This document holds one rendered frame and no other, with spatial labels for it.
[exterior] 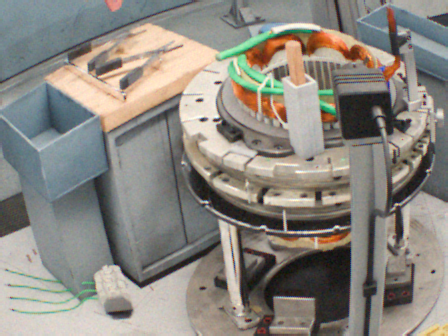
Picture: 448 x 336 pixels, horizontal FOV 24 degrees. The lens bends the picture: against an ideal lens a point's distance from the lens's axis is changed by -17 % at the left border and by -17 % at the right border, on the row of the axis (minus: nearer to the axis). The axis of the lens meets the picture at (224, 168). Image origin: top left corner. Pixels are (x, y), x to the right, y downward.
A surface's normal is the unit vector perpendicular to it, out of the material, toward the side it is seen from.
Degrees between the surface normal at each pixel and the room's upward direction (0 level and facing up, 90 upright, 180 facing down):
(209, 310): 0
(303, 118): 90
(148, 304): 0
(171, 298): 0
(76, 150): 90
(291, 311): 90
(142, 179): 90
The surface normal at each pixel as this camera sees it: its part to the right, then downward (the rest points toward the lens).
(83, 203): 0.62, 0.37
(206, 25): -0.11, -0.83
